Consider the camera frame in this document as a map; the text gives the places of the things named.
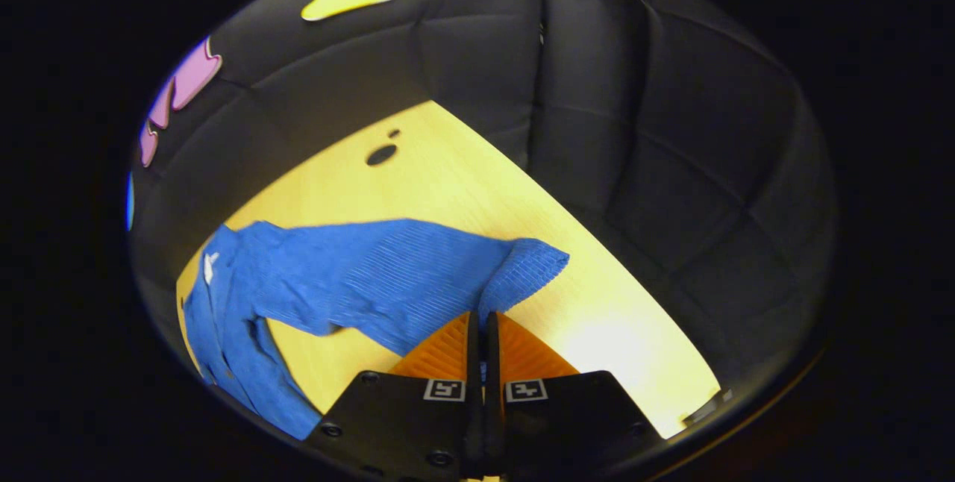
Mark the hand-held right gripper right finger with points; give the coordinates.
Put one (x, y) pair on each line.
(492, 362)

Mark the blue button shirt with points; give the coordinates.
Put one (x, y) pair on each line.
(373, 273)

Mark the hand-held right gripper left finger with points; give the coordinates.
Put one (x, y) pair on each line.
(472, 362)

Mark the black backdrop cloth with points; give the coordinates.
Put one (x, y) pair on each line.
(634, 131)

